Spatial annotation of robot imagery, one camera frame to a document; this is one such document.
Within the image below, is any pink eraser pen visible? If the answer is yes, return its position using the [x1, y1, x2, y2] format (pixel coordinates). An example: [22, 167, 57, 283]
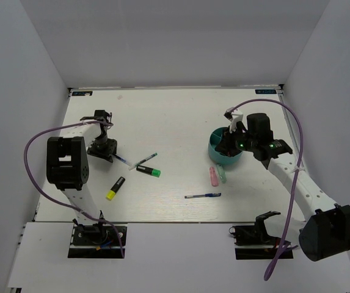
[209, 167, 219, 187]

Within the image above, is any right corner label sticker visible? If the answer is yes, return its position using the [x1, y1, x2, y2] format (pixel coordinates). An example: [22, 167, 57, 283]
[255, 89, 277, 95]

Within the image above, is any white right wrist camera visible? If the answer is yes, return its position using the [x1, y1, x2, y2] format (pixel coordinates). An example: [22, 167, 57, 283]
[224, 108, 243, 133]

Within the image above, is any corner label sticker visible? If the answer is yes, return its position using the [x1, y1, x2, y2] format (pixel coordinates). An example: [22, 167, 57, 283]
[255, 89, 277, 95]
[71, 91, 93, 96]

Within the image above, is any yellow black highlighter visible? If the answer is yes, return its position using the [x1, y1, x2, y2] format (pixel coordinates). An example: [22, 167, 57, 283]
[106, 176, 125, 200]

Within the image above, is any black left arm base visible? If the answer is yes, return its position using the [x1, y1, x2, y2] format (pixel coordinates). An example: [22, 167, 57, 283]
[67, 225, 128, 259]

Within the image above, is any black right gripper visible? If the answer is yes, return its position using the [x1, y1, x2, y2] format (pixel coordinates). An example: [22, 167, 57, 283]
[215, 124, 257, 157]

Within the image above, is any mint green eraser pen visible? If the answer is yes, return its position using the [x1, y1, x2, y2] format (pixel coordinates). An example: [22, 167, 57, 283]
[216, 164, 227, 184]

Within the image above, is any left corner label sticker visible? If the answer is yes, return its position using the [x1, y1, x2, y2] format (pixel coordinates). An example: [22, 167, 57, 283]
[71, 91, 93, 96]

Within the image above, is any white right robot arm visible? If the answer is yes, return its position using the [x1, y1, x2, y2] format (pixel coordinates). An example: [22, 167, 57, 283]
[215, 112, 350, 261]

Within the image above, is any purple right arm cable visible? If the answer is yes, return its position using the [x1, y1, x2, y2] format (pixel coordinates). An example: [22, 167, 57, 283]
[225, 98, 304, 281]

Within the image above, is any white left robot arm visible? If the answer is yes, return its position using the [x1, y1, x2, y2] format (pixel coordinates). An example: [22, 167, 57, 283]
[46, 110, 117, 244]

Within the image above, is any blue ballpoint pen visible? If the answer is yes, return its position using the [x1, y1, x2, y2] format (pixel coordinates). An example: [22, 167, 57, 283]
[184, 193, 221, 199]

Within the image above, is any green black highlighter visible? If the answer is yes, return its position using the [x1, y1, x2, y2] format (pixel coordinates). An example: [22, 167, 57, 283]
[136, 165, 161, 178]

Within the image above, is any dark blue gel pen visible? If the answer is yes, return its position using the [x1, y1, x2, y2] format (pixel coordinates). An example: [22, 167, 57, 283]
[113, 154, 132, 166]

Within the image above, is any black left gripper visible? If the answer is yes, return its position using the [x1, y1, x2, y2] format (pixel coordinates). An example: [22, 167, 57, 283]
[87, 134, 117, 163]

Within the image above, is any teal round desk organizer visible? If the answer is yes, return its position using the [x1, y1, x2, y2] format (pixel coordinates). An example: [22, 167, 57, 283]
[208, 127, 242, 166]

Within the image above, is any green cap slim pen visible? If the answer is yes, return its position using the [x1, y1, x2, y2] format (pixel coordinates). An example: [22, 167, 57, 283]
[128, 153, 158, 170]

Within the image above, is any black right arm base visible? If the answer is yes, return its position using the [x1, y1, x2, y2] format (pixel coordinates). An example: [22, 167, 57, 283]
[228, 211, 286, 261]

